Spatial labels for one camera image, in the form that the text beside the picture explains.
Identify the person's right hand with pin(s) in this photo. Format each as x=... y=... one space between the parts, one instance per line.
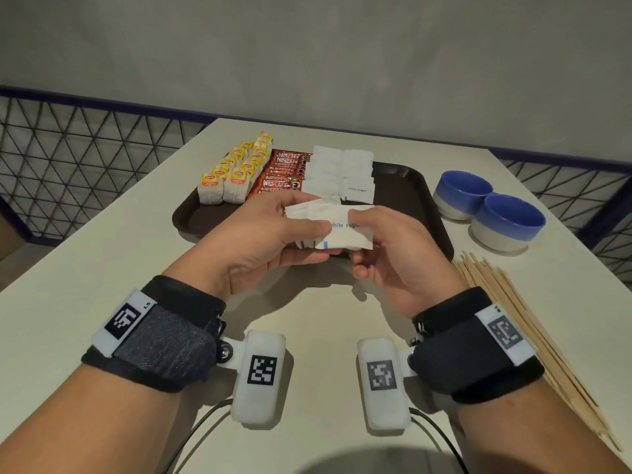
x=415 y=261

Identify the person's left hand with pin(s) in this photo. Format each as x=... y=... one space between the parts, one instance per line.
x=237 y=241

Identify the brown plastic tray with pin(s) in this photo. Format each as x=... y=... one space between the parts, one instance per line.
x=410 y=207

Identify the square white sugar packet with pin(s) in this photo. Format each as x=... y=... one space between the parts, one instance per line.
x=358 y=165
x=358 y=153
x=358 y=189
x=358 y=175
x=348 y=237

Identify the row of red coffee sachets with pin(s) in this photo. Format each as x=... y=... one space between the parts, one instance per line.
x=281 y=172

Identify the row of white sugar packets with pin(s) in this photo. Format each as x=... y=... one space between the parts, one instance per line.
x=321 y=172

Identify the bundle of wooden stir sticks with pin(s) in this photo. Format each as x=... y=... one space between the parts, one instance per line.
x=523 y=310

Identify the person's right forearm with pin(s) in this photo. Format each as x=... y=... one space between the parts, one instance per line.
x=533 y=434

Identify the blue and white bowl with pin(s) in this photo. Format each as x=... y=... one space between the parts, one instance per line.
x=461 y=189
x=508 y=219

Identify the purple metal mesh railing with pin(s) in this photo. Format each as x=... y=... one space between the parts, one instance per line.
x=99 y=106

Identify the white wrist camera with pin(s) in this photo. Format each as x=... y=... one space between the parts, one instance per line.
x=259 y=404
x=382 y=409

